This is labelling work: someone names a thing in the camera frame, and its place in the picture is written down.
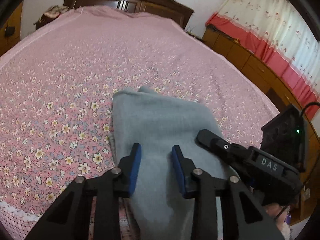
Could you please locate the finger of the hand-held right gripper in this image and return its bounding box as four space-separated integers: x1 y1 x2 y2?
196 129 251 166

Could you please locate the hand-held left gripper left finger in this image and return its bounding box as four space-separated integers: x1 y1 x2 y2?
25 143 142 240

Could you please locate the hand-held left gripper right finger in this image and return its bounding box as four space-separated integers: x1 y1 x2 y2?
171 145 284 240

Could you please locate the grey towel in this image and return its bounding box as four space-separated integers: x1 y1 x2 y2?
110 86 240 240

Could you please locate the person's right hand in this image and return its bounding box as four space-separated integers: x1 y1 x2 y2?
264 202 285 218

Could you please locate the wooden window cabinet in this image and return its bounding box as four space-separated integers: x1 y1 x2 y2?
201 25 320 225

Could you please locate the pink floral bed sheet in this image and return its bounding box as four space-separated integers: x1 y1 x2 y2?
0 6 280 240

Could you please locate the white lace bed skirt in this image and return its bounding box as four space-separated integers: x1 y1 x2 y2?
0 201 42 238

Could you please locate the white and red floral curtain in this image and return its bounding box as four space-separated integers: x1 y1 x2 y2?
205 0 320 118

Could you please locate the dark wooden nightstand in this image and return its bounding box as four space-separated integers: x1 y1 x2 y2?
34 14 60 30

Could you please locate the orange wooden wardrobe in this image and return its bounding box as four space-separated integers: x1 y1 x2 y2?
0 2 24 57

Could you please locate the crumpled cloth pile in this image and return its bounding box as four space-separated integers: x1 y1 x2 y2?
44 5 68 18

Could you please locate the black cable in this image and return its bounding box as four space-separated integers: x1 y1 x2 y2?
299 102 320 118

